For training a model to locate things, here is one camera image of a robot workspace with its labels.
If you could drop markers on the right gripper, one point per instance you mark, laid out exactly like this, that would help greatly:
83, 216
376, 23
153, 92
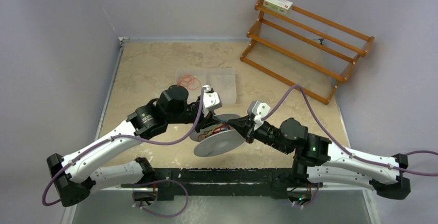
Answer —
245, 125

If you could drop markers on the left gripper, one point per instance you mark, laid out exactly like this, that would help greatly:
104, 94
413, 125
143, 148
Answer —
204, 122

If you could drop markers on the white filament spool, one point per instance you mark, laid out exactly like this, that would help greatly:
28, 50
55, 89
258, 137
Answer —
217, 139

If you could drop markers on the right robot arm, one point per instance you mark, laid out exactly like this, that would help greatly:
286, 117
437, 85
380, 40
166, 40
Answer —
318, 160

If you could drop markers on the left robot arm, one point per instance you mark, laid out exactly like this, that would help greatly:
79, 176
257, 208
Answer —
76, 175

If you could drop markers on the translucent plastic divided tray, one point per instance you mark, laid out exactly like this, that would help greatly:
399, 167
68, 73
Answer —
222, 80

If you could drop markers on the wooden shoe rack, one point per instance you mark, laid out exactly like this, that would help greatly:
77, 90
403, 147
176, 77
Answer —
255, 38

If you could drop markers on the white cardboard box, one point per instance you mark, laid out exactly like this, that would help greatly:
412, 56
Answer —
279, 6

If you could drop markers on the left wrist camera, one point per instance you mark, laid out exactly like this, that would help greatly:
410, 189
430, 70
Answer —
210, 100

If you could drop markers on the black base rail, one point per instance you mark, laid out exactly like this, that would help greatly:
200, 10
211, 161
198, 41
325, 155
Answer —
276, 183

